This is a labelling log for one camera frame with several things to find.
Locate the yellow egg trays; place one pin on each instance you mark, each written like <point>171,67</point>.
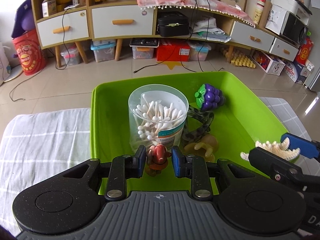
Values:
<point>243,61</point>

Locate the tan rubber toy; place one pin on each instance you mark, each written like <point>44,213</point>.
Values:
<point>200,147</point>

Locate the red cardboard box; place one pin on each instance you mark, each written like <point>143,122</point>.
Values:
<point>170,51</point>

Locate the clear cotton swab jar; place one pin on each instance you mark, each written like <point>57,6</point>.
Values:
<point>155,120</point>

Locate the white printer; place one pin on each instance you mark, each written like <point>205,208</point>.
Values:
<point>287,2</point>

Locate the camouflage hair clip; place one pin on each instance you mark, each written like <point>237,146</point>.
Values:
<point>193,136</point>

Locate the wooden cabinet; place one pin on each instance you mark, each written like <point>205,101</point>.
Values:
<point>89,10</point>

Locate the black microwave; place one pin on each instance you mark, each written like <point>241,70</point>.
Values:
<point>292,28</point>

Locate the white paper sheet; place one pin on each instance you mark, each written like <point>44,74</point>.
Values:
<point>275,20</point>

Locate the white printed bag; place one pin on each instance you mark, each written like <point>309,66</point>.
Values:
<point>3,65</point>

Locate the beige starfish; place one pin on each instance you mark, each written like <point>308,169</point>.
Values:
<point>268,146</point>

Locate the purple plush toy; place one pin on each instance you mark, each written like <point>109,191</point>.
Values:
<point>22,20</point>

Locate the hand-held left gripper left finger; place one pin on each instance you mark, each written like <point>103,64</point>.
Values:
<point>143,161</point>

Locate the clear storage box blue lid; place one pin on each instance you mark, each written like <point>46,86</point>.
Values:
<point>102,52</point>

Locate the white toy carton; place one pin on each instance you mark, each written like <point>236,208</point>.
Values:
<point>275,66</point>

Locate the pink fringed cloth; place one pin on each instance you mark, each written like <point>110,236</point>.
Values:
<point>225,6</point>

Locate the tall snack tube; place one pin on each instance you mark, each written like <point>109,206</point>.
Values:
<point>258,12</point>

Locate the green plastic box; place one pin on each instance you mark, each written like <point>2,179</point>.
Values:
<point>250,110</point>

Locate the clear storage box pink lid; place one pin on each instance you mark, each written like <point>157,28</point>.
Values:
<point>70,57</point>

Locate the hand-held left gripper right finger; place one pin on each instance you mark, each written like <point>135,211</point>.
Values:
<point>176,162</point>

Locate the purple toy grapes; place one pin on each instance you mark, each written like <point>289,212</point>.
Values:
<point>212,97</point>

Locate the red gift box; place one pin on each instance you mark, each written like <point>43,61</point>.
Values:
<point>305,52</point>

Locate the folded white clothes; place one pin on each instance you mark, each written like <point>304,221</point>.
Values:
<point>207,27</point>

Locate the small red toy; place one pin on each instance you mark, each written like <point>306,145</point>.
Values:
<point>158,155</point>

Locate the black case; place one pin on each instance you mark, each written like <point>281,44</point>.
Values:
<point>172,28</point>

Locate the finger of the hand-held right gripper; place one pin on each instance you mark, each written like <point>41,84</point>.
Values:
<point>265,160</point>
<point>300,145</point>

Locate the white drawer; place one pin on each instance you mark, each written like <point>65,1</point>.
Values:
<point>240,35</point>
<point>105,25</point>
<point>75,22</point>
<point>277,47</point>

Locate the blue and white carton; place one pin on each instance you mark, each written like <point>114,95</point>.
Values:
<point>295,71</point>

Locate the clear storage box white lid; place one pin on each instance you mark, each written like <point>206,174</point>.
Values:
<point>143,52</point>

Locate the red printed bucket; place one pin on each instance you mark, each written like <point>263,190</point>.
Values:
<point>27,55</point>

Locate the grey checked blanket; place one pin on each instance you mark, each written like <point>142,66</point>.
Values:
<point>50,142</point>

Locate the clear storage box colourful contents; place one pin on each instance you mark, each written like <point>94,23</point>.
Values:
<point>200,52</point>

